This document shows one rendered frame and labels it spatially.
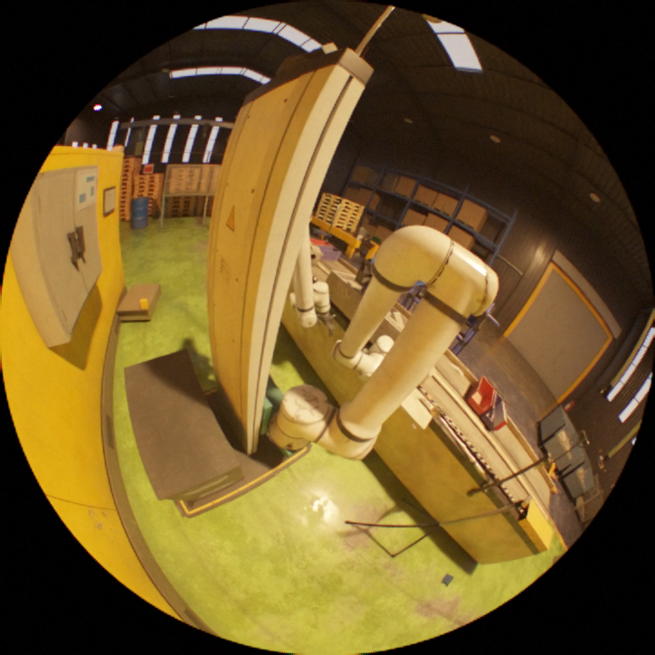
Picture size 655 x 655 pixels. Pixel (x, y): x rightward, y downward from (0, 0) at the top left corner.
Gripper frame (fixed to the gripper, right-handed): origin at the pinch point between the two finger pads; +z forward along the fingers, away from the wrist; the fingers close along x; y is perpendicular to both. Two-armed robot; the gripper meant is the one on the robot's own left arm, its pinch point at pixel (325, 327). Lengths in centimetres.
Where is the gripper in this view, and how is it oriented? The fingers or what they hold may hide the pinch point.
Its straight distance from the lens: 128.9
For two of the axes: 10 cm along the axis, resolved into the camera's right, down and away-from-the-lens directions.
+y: 8.3, -4.4, 3.4
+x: -5.6, -5.7, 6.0
